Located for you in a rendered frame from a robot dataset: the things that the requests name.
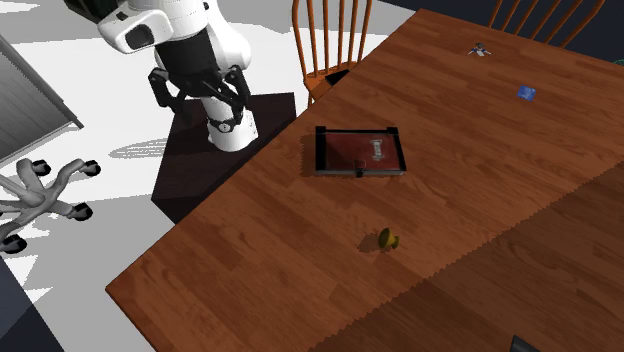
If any olive yellow goblet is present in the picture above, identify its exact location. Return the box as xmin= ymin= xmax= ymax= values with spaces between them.
xmin=377 ymin=226 xmax=401 ymax=251

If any grey office chair base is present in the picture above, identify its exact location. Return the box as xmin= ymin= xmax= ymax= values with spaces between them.
xmin=0 ymin=157 xmax=103 ymax=255

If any red book with black frame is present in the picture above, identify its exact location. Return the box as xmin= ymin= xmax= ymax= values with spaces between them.
xmin=314 ymin=125 xmax=408 ymax=179

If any dark grey flat thing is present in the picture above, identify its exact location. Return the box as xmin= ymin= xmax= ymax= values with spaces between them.
xmin=509 ymin=334 xmax=542 ymax=352

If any orange wooden spindle chair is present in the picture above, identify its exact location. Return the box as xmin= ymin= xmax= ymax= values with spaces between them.
xmin=487 ymin=0 xmax=607 ymax=50
xmin=291 ymin=0 xmax=375 ymax=107

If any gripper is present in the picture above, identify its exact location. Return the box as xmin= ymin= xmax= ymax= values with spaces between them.
xmin=147 ymin=30 xmax=253 ymax=128

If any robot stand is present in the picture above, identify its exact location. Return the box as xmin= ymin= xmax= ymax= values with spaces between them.
xmin=150 ymin=91 xmax=299 ymax=225

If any brown wooden table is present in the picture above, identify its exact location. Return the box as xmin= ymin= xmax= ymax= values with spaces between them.
xmin=105 ymin=7 xmax=624 ymax=352

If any black flat thing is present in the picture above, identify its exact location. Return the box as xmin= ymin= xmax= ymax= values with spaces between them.
xmin=323 ymin=69 xmax=351 ymax=87

